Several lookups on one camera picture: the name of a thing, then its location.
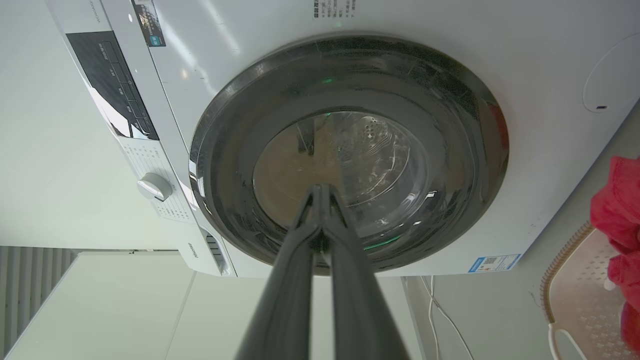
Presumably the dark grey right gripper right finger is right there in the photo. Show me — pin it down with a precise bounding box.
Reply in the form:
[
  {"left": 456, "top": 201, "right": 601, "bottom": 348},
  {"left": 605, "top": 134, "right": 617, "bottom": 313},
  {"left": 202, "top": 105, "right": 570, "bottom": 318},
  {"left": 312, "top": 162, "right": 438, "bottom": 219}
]
[{"left": 320, "top": 184, "right": 412, "bottom": 360}]

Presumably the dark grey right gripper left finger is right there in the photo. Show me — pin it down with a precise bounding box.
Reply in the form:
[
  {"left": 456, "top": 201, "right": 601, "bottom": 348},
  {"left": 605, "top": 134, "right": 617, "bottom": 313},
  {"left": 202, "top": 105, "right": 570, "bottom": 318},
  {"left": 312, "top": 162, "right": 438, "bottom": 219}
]
[{"left": 235, "top": 184, "right": 323, "bottom": 360}]

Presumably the beige woven laundry basket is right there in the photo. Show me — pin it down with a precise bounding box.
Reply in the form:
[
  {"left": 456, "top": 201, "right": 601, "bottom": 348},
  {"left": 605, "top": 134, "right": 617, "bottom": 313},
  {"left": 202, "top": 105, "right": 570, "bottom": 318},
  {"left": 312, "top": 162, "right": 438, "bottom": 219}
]
[{"left": 539, "top": 221, "right": 640, "bottom": 360}]

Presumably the silver washing machine dial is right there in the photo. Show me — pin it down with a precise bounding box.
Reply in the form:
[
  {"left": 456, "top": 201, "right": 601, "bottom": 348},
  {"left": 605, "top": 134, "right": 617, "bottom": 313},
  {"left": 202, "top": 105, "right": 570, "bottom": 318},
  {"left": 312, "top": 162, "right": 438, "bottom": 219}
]
[{"left": 137, "top": 172, "right": 174, "bottom": 202}]

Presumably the dark round washing machine door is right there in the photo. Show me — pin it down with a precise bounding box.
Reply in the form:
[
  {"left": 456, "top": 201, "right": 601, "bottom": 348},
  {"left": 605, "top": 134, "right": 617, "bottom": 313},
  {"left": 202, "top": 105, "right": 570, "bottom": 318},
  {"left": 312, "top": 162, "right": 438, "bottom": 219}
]
[{"left": 188, "top": 34, "right": 510, "bottom": 277}]

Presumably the white front-load washing machine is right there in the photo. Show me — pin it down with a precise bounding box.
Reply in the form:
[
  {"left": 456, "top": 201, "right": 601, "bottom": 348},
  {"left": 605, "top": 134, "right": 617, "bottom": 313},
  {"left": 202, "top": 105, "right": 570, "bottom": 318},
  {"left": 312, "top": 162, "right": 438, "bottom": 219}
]
[{"left": 44, "top": 0, "right": 640, "bottom": 279}]

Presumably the red garment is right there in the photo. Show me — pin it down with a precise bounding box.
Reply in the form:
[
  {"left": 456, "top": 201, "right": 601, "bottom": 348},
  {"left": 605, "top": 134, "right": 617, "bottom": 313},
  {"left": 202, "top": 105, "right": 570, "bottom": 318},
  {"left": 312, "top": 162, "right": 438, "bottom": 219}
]
[{"left": 589, "top": 155, "right": 640, "bottom": 354}]

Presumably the white power cable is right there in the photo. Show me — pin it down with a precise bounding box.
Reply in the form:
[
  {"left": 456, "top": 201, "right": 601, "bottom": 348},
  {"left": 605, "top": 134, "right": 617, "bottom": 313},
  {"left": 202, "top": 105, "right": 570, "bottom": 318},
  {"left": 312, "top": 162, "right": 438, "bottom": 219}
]
[{"left": 420, "top": 275, "right": 475, "bottom": 360}]

